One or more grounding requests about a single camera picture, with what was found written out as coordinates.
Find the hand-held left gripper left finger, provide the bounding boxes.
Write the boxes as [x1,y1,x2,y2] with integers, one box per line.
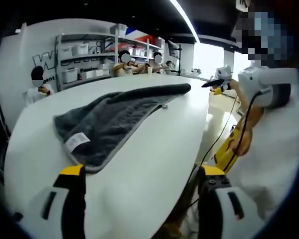
[22,164,87,239]

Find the black equipment cart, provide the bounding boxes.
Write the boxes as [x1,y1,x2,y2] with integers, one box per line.
[0,98,12,180]

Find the black device cable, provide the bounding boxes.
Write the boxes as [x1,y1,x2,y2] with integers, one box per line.
[221,89,272,175]

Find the thin gripper cable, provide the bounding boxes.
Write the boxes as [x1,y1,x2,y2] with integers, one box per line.
[201,94,240,164]

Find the dark grey fluffy towel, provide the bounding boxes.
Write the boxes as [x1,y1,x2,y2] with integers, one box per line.
[52,83,192,174]

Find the long ceiling light strip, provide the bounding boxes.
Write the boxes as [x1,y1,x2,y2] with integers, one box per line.
[169,0,200,43]

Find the grey metal shelf rack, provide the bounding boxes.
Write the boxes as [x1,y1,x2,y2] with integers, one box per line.
[55,32,166,92]

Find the white grey chest-worn device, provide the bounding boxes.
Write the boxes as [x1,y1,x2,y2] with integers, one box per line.
[238,66,294,110]

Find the black monitor on stand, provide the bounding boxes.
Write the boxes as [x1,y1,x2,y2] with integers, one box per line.
[167,39,183,76]

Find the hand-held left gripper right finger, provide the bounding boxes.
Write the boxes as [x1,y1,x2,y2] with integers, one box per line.
[198,165,265,239]

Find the white table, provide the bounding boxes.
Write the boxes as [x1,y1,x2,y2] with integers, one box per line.
[3,73,210,239]

